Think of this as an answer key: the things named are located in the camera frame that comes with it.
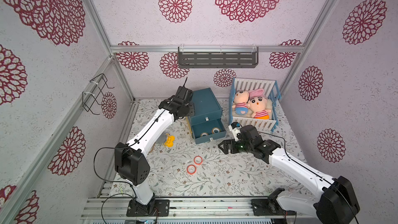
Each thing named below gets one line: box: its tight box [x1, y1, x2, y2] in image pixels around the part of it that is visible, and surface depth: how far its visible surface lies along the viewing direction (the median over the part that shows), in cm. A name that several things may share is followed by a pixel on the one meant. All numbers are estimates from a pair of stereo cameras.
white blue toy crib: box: [228, 77, 282, 133], surface depth 105 cm
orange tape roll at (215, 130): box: [211, 127, 221, 135], surface depth 94 cm
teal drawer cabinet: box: [189, 87, 227, 138], surface depth 92 cm
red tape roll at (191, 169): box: [186, 164, 197, 175], surface depth 87 cm
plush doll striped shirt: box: [246, 96, 272, 120], surface depth 101 cm
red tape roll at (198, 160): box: [193, 155, 204, 166], surface depth 91 cm
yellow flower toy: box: [164, 135, 176, 148], surface depth 99 cm
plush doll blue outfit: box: [232, 90, 250, 116], surface depth 105 cm
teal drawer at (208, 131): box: [191, 118, 227, 145], surface depth 93 cm
